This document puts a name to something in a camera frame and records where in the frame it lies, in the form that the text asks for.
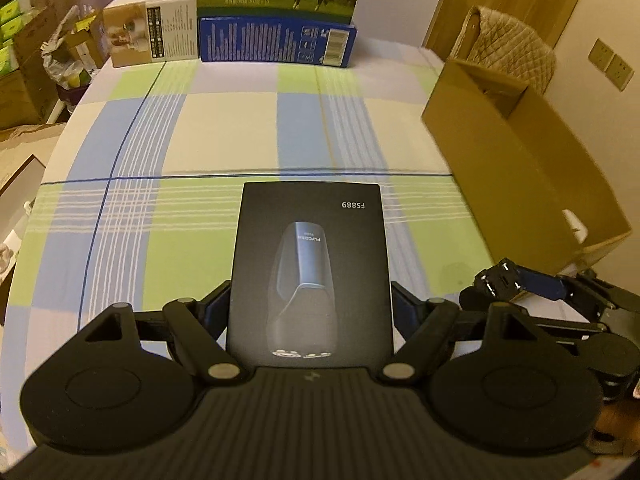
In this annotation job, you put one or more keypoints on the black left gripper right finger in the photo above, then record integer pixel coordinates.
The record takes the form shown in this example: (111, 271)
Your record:
(409, 312)

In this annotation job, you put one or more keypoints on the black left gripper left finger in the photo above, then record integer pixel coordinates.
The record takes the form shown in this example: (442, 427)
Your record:
(214, 310)

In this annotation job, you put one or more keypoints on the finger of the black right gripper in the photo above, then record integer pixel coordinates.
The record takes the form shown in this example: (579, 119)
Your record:
(543, 285)

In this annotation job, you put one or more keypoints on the black toy car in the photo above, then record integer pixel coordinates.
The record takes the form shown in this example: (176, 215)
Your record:
(501, 282)

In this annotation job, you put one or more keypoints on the black shaver box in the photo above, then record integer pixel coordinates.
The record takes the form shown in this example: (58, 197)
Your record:
(310, 284)

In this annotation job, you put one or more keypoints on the large open cardboard box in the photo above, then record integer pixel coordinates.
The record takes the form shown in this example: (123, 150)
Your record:
(518, 166)

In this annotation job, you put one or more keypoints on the plaid bed sheet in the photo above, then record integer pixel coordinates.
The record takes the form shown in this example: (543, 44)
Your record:
(140, 196)

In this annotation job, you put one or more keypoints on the beige quilted cover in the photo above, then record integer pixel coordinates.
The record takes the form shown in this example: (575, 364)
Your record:
(502, 43)

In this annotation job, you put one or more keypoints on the blue flat product box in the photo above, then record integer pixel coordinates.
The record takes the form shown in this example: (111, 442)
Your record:
(275, 40)

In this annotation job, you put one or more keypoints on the cardboard box with green tissues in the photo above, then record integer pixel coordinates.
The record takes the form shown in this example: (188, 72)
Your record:
(28, 93)

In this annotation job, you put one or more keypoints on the white and brown product box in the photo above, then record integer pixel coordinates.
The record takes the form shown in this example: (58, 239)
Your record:
(151, 31)

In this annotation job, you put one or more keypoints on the beige wall socket right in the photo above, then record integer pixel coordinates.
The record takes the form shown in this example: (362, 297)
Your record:
(619, 72)

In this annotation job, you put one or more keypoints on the beige wall socket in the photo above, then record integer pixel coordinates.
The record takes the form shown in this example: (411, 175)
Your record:
(619, 72)
(601, 55)

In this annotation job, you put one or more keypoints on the beige wall socket left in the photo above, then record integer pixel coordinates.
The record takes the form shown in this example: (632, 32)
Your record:
(601, 55)

